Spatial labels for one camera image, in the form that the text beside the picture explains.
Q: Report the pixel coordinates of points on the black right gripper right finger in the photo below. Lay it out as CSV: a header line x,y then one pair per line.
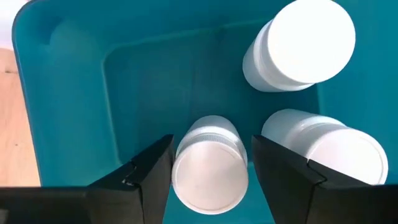
x,y
295,193

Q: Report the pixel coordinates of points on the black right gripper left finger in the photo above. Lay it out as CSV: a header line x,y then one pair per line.
x,y
143,193

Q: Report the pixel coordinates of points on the white pill bottle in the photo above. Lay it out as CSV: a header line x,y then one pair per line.
x,y
342,152
311,40
210,180

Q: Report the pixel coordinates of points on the teal plastic basket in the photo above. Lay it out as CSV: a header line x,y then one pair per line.
x,y
149,93

